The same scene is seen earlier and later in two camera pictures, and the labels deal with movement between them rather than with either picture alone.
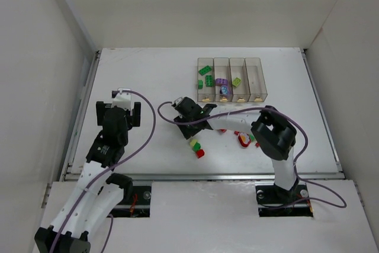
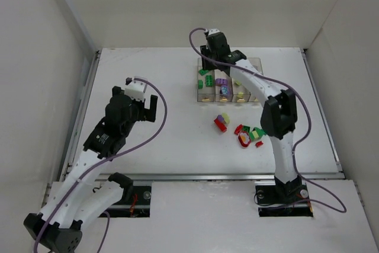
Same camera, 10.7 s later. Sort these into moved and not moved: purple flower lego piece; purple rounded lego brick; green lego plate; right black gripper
Moved: right black gripper
Not moved: purple rounded lego brick; green lego plate; purple flower lego piece
